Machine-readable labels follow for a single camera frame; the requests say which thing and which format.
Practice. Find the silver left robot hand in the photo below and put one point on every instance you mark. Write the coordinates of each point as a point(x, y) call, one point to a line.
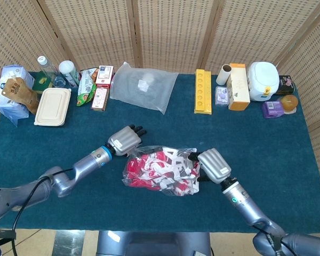
point(124, 141)

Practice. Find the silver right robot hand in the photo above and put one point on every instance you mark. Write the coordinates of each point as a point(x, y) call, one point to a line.
point(214, 166)

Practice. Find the bag of red-white items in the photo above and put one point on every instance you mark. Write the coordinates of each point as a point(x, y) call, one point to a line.
point(160, 153)

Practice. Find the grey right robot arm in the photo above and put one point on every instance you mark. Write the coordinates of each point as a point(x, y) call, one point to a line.
point(256, 210)

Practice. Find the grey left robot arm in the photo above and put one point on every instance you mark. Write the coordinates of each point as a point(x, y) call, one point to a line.
point(56, 184)

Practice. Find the frosted plastic bag package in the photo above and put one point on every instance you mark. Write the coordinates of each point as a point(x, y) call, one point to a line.
point(141, 88)

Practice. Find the green snack bag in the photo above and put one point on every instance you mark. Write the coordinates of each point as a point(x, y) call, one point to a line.
point(86, 88)

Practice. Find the red white flat box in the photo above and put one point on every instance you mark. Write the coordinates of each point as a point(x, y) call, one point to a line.
point(100, 99)

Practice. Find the blue carpet table cover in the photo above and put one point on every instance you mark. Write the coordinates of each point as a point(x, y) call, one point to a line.
point(69, 133)

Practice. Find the red white box blue label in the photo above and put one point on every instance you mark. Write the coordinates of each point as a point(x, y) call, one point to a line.
point(104, 76)

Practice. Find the purple item in clear case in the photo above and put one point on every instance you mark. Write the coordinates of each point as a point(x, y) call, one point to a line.
point(222, 96)

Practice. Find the yellow holder with round holes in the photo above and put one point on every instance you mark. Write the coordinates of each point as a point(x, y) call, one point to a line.
point(203, 92)

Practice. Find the beige lidded lunch box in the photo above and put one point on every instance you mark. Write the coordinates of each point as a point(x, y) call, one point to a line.
point(52, 106)

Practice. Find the purple box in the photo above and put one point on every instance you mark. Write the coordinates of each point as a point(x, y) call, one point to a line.
point(272, 109)

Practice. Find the cream yellow carton box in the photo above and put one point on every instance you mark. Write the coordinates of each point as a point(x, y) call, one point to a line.
point(238, 88)

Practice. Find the white green cylindrical canister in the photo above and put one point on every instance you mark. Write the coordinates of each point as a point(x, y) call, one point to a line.
point(69, 72)

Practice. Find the white paper roll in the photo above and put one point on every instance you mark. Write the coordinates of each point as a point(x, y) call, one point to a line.
point(223, 74)

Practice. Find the grey robot torso base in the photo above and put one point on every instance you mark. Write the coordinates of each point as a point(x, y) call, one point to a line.
point(154, 244)

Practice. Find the orange round container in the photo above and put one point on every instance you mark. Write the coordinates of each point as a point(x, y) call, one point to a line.
point(289, 102)

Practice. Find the white rice cooker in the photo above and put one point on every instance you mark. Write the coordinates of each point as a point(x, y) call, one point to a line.
point(262, 80)

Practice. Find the dark green box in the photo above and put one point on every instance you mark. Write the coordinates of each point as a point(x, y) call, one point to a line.
point(42, 83)

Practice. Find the clear plastic water bottle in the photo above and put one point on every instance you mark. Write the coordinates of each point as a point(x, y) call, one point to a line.
point(49, 70)

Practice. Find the black snack package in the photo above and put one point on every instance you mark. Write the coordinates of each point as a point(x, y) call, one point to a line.
point(285, 85)

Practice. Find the brown spout pouch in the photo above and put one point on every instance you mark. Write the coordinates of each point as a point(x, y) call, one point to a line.
point(18, 93)

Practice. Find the wicker folding screen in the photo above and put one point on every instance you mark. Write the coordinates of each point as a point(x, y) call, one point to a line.
point(176, 32)

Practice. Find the blue white tissue pack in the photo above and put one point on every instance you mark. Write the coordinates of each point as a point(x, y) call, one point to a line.
point(12, 72)

